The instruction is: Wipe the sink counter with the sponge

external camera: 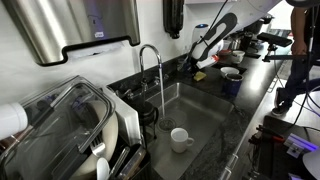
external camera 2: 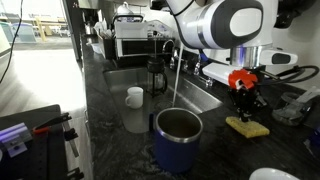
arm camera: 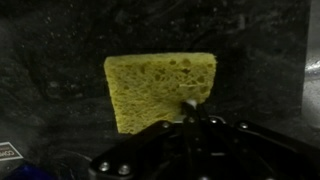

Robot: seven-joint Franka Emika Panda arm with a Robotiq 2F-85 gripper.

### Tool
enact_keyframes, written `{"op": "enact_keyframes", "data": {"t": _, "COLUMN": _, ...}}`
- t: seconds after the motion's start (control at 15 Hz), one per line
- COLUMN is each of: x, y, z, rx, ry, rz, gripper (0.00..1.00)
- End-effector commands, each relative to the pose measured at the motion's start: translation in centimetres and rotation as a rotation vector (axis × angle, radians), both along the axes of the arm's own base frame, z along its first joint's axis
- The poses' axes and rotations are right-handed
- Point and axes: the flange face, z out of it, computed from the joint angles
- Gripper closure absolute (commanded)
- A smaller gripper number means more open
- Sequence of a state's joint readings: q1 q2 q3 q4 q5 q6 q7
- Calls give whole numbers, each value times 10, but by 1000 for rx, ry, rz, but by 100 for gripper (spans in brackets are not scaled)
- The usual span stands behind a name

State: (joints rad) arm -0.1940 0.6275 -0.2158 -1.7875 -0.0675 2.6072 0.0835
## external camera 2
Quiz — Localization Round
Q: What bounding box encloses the yellow sponge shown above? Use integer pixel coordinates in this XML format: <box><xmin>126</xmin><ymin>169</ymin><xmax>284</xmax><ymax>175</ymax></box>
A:
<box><xmin>225</xmin><ymin>115</ymin><xmax>270</xmax><ymax>139</ymax></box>

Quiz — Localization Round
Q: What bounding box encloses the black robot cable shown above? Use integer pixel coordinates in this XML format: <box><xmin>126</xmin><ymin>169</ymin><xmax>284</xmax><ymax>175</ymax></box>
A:
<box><xmin>258</xmin><ymin>64</ymin><xmax>320</xmax><ymax>85</ymax></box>

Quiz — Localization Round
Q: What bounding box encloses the black glass french press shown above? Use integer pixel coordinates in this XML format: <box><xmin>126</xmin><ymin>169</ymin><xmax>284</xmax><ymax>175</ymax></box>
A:
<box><xmin>145</xmin><ymin>34</ymin><xmax>169</xmax><ymax>99</ymax></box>

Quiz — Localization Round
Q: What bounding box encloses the small chrome faucet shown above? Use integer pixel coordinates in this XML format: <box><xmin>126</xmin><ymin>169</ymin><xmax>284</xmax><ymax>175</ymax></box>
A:
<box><xmin>162</xmin><ymin>39</ymin><xmax>189</xmax><ymax>72</ymax></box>

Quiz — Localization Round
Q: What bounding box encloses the black coffee machine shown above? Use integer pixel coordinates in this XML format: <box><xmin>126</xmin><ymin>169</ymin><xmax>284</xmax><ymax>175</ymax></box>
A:
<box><xmin>78</xmin><ymin>0</ymin><xmax>101</xmax><ymax>36</ymax></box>

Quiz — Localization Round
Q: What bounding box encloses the white kettle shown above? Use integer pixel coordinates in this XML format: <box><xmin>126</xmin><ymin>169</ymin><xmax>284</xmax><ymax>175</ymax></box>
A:
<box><xmin>116</xmin><ymin>1</ymin><xmax>134</xmax><ymax>16</ymax></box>

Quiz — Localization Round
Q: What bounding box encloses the black utensil caddy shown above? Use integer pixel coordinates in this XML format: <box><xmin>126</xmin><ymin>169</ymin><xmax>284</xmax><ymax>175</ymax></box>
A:
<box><xmin>98</xmin><ymin>33</ymin><xmax>117</xmax><ymax>61</ymax></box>

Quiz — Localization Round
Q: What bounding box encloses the orange black hand tool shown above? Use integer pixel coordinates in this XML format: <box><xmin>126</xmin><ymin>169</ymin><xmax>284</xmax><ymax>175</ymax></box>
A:
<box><xmin>32</xmin><ymin>112</ymin><xmax>73</xmax><ymax>135</ymax></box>

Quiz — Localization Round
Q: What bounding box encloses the black hanging cable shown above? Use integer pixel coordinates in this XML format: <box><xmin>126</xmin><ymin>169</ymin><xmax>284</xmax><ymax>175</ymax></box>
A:
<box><xmin>0</xmin><ymin>0</ymin><xmax>25</xmax><ymax>84</ymax></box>

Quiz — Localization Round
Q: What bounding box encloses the grey blue bin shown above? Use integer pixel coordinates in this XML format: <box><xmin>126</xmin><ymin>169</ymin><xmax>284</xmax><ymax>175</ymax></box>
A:
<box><xmin>11</xmin><ymin>22</ymin><xmax>37</xmax><ymax>43</ymax></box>

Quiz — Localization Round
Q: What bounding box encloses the white plastic utensil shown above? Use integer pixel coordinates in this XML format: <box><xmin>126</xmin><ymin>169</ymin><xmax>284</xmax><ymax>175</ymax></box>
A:
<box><xmin>295</xmin><ymin>86</ymin><xmax>320</xmax><ymax>104</ymax></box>

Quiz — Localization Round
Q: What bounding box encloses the tall chrome gooseneck faucet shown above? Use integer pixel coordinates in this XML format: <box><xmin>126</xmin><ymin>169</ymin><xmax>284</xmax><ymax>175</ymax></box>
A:
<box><xmin>194</xmin><ymin>53</ymin><xmax>216</xmax><ymax>89</ymax></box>

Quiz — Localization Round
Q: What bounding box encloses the orange gripper mount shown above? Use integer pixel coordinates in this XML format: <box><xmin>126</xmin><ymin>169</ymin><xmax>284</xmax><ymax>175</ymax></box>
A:
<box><xmin>228</xmin><ymin>68</ymin><xmax>259</xmax><ymax>92</ymax></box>

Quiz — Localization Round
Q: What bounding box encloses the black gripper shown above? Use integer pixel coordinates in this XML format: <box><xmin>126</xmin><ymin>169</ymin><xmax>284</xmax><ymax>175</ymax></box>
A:
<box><xmin>228</xmin><ymin>84</ymin><xmax>268</xmax><ymax>123</ymax></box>

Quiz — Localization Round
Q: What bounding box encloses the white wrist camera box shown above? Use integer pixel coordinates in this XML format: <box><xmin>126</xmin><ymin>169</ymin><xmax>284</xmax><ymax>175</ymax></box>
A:
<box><xmin>202</xmin><ymin>62</ymin><xmax>243</xmax><ymax>86</ymax></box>

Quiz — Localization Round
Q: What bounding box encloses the black wall soap dispenser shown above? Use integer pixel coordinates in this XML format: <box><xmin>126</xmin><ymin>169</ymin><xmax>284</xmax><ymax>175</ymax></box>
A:
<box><xmin>274</xmin><ymin>0</ymin><xmax>318</xmax><ymax>29</ymax></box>

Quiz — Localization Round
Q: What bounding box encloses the white ceramic mug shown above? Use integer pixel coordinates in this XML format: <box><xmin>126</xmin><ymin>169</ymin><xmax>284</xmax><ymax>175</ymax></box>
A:
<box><xmin>124</xmin><ymin>86</ymin><xmax>145</xmax><ymax>110</ymax></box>

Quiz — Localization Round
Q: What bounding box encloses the silver metal bracket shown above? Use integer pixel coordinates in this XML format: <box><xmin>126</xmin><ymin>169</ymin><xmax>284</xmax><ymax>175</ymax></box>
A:
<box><xmin>0</xmin><ymin>122</ymin><xmax>34</xmax><ymax>158</ymax></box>

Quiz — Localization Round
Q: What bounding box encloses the stainless steel sink basin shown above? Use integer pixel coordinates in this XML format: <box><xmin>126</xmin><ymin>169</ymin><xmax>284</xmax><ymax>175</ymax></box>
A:
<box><xmin>103</xmin><ymin>66</ymin><xmax>224</xmax><ymax>134</ymax></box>

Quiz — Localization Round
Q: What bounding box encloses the white plate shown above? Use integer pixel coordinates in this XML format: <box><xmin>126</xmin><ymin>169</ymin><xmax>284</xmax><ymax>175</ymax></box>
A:
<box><xmin>249</xmin><ymin>167</ymin><xmax>301</xmax><ymax>180</ymax></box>

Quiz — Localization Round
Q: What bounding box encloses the silver metal strut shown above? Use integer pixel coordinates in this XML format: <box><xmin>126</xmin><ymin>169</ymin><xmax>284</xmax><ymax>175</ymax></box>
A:
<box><xmin>61</xmin><ymin>119</ymin><xmax>81</xmax><ymax>158</ymax></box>

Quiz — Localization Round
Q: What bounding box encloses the black mounting table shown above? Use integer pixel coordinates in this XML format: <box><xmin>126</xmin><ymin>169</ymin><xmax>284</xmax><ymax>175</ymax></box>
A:
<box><xmin>0</xmin><ymin>104</ymin><xmax>69</xmax><ymax>180</ymax></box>

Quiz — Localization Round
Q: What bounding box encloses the blue steel-lined mug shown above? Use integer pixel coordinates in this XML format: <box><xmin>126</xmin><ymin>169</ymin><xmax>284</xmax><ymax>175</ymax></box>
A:
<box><xmin>148</xmin><ymin>107</ymin><xmax>204</xmax><ymax>174</ymax></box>

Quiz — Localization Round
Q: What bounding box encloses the blue plastic object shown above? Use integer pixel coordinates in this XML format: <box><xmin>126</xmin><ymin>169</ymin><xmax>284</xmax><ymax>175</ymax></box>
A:
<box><xmin>303</xmin><ymin>124</ymin><xmax>320</xmax><ymax>159</ymax></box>

